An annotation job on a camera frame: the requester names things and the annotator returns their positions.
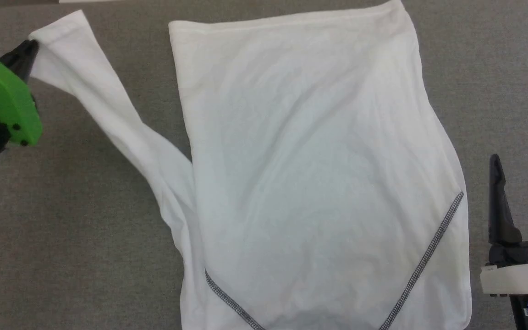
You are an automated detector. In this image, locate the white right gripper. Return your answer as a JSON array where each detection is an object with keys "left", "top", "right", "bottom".
[{"left": 481, "top": 151, "right": 528, "bottom": 296}]

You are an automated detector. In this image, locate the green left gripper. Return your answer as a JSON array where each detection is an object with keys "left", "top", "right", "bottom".
[{"left": 0, "top": 40, "right": 44, "bottom": 191}]

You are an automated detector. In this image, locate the white long sleeve shirt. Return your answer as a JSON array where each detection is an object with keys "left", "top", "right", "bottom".
[{"left": 28, "top": 0, "right": 473, "bottom": 330}]

